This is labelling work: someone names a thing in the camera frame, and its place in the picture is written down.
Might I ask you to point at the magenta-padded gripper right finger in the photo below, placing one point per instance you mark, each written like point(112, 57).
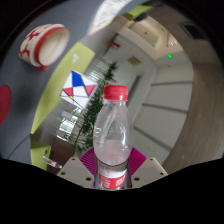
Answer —
point(148, 171)

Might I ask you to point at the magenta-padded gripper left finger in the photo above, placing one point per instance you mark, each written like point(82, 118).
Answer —
point(75, 173)

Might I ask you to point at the clear red-capped water bottle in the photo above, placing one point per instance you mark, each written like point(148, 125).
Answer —
point(112, 133)

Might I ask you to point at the lime green table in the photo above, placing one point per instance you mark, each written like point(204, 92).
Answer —
point(38, 155)
point(56, 86)

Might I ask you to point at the row of potted green plants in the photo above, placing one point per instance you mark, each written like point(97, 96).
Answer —
point(90, 123)

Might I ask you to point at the white cube with coloured triangles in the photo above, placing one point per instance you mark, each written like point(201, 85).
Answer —
point(79, 89)

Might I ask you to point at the green exit sign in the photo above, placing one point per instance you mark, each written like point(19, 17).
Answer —
point(170, 56)

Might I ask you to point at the red fire cabinet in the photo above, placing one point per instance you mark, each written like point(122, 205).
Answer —
point(115, 44)

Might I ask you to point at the red and white patterned mug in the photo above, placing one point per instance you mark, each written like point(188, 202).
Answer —
point(43, 45)

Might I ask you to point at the black chair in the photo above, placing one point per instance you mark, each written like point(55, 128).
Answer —
point(141, 16)

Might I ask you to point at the lime green chair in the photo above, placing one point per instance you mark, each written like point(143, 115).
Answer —
point(131, 12)

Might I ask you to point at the framed wall picture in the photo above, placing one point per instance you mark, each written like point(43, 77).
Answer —
point(134, 60)

